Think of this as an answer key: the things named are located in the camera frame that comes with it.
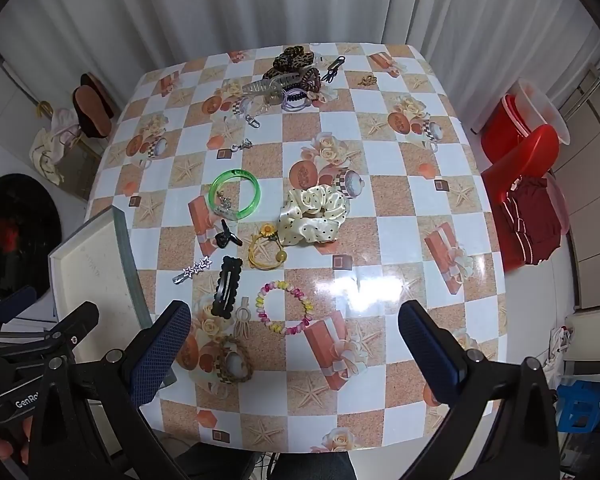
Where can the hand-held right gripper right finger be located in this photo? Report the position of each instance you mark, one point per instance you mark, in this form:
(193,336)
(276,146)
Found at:
(430,355)

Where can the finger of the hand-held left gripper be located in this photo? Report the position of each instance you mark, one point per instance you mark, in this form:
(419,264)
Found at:
(77,317)
(10,302)

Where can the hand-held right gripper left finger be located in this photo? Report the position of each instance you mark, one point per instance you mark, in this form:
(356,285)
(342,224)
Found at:
(160,352)

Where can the white rectangular tray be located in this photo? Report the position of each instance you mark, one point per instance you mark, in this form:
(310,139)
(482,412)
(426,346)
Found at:
(92,280)

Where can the brown hair clip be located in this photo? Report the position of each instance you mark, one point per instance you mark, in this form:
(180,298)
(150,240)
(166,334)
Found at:
(222,360)

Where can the silver star hair clip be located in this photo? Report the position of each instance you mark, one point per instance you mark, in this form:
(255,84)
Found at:
(193,270)

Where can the black bow hair clip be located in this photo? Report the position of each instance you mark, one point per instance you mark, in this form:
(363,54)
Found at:
(225,237)

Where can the cream polka dot scrunchie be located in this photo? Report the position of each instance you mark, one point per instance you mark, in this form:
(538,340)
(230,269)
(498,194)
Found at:
(325,210)

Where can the green translucent bangle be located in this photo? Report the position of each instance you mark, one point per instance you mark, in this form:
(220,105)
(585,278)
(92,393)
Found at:
(250,180)

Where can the person's left hand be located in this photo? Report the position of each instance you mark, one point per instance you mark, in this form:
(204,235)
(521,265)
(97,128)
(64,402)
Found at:
(10,442)

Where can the white washing machine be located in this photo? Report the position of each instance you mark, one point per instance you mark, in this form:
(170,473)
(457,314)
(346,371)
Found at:
(15,240)

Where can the beige hair clip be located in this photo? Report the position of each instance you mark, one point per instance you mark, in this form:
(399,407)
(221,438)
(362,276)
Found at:
(242,322)

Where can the black scalloped snap clip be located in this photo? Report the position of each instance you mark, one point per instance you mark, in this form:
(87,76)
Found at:
(227,285)

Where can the white bag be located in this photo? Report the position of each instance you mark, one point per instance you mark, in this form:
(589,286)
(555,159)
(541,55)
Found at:
(562,347)

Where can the cream cloth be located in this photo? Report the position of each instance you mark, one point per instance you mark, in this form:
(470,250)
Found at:
(46,157)

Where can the blue plastic stool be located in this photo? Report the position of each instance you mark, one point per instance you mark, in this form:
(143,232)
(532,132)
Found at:
(582,402)

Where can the dark red garment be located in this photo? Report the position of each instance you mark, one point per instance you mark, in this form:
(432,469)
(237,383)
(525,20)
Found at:
(532,220)

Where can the pale pink cloth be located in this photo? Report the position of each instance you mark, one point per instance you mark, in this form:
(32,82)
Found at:
(65,122)

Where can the brown slipper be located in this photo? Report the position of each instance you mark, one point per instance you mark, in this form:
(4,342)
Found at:
(100,87)
(92,110)

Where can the red plastic chair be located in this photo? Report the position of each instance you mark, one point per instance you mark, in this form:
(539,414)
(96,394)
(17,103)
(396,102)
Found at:
(522,160)

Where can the small silver charm clasp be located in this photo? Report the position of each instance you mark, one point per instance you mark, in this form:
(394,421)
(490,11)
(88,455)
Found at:
(242,146)

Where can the red plastic bucket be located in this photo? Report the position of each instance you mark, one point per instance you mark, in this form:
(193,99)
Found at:
(500,127)

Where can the beige cabinet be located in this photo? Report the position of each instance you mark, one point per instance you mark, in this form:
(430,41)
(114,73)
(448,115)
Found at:
(597,185)

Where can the clear plastic container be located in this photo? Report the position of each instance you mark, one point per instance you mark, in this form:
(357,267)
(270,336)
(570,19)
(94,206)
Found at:
(542,105)

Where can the clear plastic hair claw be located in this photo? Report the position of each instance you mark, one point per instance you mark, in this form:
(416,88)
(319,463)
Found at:
(269,85)

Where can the black metal clip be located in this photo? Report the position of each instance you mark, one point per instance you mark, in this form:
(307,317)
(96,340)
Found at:
(333,70)

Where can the leopard print hair claw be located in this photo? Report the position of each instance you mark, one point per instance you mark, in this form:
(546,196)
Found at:
(292,60)

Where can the white curtain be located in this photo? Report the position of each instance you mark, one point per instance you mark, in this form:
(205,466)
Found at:
(280,0)

